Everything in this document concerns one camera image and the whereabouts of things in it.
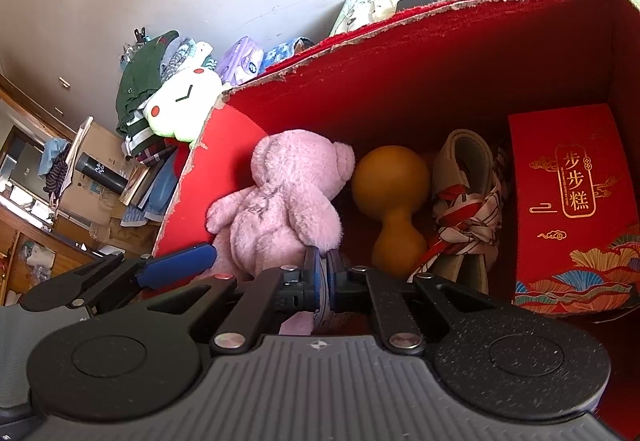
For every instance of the grey knitted cloth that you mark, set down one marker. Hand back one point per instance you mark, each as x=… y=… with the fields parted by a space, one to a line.
x=175 y=56

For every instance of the black phone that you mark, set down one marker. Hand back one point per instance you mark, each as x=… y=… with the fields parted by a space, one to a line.
x=417 y=1

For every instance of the dark green garment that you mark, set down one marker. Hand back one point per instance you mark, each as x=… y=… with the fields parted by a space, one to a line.
x=137 y=76

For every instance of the blue jeans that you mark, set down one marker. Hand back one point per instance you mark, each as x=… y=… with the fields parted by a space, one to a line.
x=160 y=191

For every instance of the brown cardboard box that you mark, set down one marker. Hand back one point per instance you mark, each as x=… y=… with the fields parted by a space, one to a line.
x=102 y=138

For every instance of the hanging blue striped clothes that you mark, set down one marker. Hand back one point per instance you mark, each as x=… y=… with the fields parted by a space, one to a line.
x=52 y=161

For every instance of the pink plush bear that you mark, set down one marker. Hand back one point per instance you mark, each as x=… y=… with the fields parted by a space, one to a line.
x=280 y=201

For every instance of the wooden cabinet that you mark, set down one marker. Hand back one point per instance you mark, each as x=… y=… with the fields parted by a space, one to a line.
x=65 y=261

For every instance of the blue checked cloth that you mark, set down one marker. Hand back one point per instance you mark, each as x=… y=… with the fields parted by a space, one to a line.
x=282 y=52

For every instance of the black cylinder bottle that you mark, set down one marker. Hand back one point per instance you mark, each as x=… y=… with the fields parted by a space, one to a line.
x=100 y=171

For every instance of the white plush with red cheeks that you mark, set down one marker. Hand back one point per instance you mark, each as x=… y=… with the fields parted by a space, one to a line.
x=185 y=96

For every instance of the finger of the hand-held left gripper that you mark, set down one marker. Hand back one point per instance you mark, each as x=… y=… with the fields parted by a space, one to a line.
x=175 y=263

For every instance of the red cardboard box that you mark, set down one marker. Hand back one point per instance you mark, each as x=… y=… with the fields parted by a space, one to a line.
x=400 y=86

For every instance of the orange gourd-shaped toy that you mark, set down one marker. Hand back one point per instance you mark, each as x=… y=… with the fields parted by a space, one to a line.
x=390 y=181

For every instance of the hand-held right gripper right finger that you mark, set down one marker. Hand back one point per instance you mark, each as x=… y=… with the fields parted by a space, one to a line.
x=336 y=281

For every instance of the plaid cloth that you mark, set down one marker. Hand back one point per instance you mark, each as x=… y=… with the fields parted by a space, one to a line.
x=155 y=151

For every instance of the purple soft packet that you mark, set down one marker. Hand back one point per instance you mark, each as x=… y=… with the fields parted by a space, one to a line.
x=240 y=61

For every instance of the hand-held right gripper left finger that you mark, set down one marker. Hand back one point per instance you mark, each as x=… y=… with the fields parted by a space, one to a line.
x=312 y=286

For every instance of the red gold-printed gift box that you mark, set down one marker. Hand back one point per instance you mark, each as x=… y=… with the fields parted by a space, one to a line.
x=565 y=146

